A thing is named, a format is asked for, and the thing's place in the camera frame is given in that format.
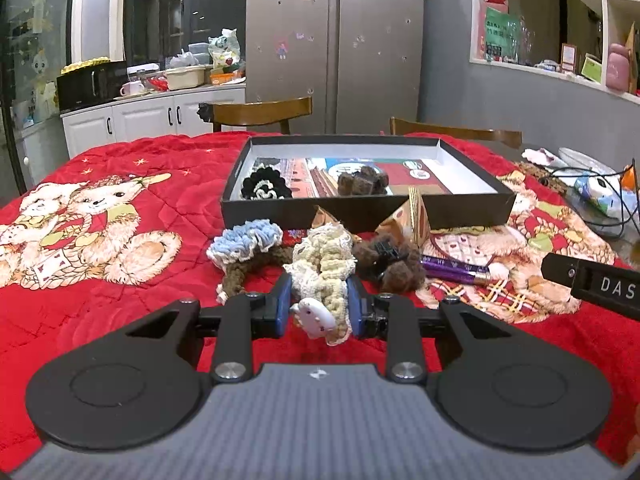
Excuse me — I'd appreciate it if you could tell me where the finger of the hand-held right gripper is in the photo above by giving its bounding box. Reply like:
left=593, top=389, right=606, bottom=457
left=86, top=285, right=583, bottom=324
left=541, top=252, right=582, bottom=295

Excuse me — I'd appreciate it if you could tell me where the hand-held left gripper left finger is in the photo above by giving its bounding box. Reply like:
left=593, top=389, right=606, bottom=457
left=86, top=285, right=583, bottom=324
left=122, top=274, right=293, bottom=385

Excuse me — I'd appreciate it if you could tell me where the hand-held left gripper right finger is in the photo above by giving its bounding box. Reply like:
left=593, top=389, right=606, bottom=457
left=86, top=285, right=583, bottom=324
left=346, top=276, right=503, bottom=385

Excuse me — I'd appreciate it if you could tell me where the white hair clip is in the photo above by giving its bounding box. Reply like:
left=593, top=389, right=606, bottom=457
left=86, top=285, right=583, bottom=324
left=291, top=297, right=337, bottom=340

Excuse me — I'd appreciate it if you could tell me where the cream crocheted scrunchie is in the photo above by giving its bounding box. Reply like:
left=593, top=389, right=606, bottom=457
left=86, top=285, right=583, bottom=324
left=282, top=223, right=358, bottom=346

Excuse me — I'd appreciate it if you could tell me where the blue crocheted scrunchie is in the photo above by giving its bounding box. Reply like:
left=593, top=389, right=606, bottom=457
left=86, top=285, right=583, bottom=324
left=206, top=220, right=284, bottom=265

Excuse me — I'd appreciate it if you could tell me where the black shallow cardboard box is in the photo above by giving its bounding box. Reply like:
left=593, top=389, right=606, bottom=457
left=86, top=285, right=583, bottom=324
left=220, top=135, right=517, bottom=233

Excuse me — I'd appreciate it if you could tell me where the large brown fluffy scrunchie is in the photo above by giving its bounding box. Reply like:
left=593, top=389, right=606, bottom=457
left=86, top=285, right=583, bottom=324
left=351, top=240, right=426, bottom=293

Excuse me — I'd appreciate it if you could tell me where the black claw clip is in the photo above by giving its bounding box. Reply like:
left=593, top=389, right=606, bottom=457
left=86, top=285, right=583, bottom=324
left=367, top=241, right=408, bottom=266

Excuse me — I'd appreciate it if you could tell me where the white blue package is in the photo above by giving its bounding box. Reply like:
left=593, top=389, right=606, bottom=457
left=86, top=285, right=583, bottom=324
left=572, top=175, right=623, bottom=216

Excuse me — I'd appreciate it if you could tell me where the small triangular brown packet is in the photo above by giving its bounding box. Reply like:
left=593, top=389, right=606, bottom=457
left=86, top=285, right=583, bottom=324
left=310, top=206, right=346, bottom=233

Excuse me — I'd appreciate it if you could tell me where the brown woven mat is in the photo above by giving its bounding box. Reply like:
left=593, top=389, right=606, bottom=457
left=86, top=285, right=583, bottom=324
left=515, top=160, right=571, bottom=196

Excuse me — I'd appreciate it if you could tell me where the purple cosmetic tube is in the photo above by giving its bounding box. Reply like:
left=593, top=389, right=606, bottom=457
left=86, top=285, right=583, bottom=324
left=420, top=255, right=506, bottom=285

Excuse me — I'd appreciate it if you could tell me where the triangular patterned paper packet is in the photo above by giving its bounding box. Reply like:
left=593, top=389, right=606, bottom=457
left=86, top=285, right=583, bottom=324
left=375, top=187, right=432, bottom=246

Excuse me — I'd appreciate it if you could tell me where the white plate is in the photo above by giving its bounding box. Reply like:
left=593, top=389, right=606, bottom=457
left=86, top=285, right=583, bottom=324
left=557, top=147, right=621, bottom=176

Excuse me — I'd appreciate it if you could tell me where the pale pink cloth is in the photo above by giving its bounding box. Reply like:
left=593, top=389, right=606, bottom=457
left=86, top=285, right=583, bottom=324
left=522, top=147, right=556, bottom=166

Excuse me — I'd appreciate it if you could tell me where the black crocheted scrunchie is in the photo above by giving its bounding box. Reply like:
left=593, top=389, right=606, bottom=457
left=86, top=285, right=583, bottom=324
left=240, top=167, right=293, bottom=202

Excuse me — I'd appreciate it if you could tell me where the brown fuzzy scrunchie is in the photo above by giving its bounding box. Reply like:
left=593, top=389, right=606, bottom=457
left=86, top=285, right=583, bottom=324
left=336, top=165, right=390, bottom=197

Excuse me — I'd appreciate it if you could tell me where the wooden chair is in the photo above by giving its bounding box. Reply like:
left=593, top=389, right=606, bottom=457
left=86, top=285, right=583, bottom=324
left=198, top=97, right=313, bottom=135
left=390, top=116, right=523, bottom=150

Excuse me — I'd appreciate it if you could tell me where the red bear printed blanket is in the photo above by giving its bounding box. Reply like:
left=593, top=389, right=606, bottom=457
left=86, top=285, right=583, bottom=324
left=0, top=132, right=640, bottom=471

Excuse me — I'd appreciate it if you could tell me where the green card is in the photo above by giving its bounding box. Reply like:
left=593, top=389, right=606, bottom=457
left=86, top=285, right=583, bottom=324
left=580, top=54, right=603, bottom=82

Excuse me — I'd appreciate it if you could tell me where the pink bottle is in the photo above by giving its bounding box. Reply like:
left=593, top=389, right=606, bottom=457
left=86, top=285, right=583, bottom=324
left=606, top=43, right=632, bottom=92

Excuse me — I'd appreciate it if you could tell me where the white kitchen cabinet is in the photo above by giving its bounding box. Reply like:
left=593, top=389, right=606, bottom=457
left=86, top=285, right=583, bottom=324
left=60, top=85, right=247, bottom=161

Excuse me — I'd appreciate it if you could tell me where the silver double door fridge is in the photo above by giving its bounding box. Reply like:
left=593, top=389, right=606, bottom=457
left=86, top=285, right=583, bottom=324
left=245, top=0, right=426, bottom=136

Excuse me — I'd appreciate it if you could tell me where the green printed bag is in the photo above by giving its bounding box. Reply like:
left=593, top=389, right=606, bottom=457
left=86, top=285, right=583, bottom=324
left=482, top=7, right=521, bottom=61

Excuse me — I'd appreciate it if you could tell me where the beige plastic basin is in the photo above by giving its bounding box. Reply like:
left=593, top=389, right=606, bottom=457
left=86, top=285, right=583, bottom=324
left=164, top=66, right=207, bottom=91

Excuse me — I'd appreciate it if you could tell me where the green white snack bag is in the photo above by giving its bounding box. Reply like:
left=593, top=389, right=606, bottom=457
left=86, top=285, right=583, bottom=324
left=207, top=29, right=243, bottom=73

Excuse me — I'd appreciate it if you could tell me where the black microwave oven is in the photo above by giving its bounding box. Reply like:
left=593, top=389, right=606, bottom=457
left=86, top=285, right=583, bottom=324
left=56, top=61, right=128, bottom=113

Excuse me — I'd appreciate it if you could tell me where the glass door display cabinet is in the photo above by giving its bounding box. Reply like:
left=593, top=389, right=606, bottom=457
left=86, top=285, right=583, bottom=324
left=0, top=0, right=76, bottom=196

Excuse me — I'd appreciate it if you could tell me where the brown crocheted hair tie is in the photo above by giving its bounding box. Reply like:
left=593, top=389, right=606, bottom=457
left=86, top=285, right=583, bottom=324
left=216, top=245, right=301, bottom=306

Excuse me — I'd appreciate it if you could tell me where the black cable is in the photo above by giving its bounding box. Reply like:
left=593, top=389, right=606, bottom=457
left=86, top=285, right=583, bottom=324
left=545, top=157, right=638, bottom=238

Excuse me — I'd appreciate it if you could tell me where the white wall shelf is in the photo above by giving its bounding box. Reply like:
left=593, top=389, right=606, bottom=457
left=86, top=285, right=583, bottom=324
left=469, top=0, right=640, bottom=106

